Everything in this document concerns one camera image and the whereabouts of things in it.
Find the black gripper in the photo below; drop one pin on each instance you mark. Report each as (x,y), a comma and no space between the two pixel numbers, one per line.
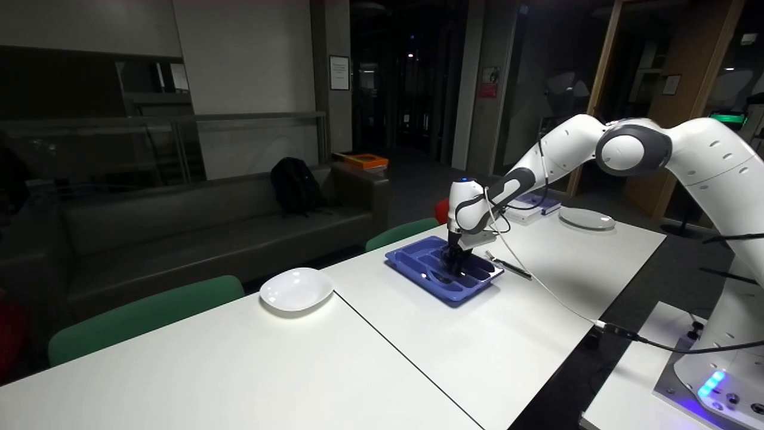
(454,252)

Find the blue plastic cutlery tray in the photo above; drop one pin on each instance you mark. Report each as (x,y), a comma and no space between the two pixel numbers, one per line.
(426,263)

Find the black handled knife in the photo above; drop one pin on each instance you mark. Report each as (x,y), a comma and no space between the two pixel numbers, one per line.
(507,265)

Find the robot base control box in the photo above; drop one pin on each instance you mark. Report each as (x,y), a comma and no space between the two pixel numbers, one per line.
(724,391)

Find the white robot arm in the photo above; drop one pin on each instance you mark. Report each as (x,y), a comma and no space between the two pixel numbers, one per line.
(712,163)

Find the red chair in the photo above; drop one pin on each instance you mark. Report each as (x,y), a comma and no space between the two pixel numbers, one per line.
(444,212)

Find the blue book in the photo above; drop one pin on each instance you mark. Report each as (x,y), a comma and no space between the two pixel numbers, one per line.
(545,204)

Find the grey round plate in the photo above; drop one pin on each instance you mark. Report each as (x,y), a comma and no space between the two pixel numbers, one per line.
(586,218)

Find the white oval plate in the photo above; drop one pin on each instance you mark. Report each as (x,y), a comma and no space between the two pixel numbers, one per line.
(298,290)

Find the black backpack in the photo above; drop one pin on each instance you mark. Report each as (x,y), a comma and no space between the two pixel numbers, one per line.
(294,188)

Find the grey sofa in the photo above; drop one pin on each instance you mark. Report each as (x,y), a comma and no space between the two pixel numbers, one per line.
(84,256)

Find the wall notice sign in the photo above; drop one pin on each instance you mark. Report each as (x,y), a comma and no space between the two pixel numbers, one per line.
(341,75)

